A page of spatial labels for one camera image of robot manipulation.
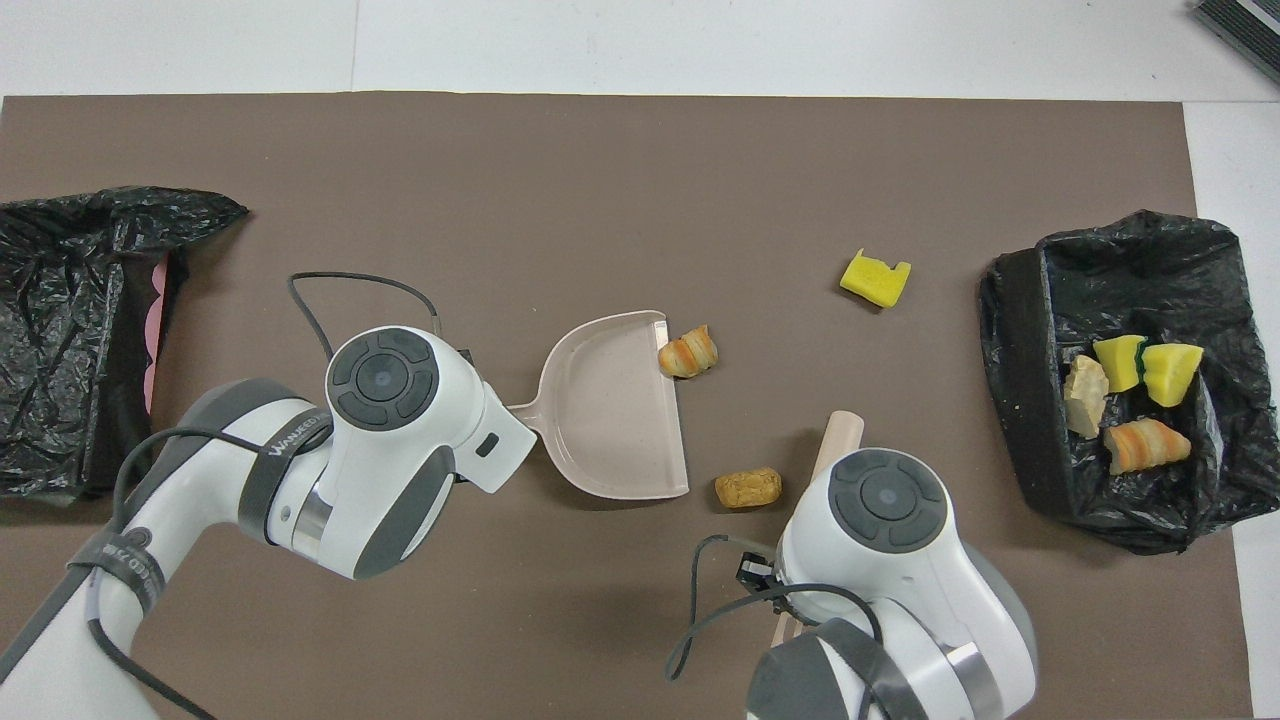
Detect brown bread nugget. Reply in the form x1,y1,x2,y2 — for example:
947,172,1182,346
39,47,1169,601
714,467,783,510

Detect beige hand brush black bristles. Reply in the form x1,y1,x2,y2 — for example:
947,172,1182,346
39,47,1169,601
773,410,865,653

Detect beige plastic dustpan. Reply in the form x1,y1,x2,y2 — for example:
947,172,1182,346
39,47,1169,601
505,310,691,501

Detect striped croissant piece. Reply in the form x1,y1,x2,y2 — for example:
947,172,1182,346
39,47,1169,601
1102,418,1193,476
1063,355,1111,441
658,324,720,380

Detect yellow sponge piece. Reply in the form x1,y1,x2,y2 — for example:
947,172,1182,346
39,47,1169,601
1142,343,1206,409
1092,335,1149,393
840,249,912,309

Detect black bag lined bin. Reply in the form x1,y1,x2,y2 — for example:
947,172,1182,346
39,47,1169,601
978,210,1280,556

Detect black bag bin pink liner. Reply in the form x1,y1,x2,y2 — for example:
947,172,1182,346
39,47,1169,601
0,186,250,501

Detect brown table mat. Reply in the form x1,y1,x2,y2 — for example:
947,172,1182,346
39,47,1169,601
0,92,1254,720

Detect grey ridged box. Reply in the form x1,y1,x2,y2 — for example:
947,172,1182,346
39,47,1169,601
1192,0,1280,86

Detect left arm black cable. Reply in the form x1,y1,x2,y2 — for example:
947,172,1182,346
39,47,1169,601
0,271,443,720

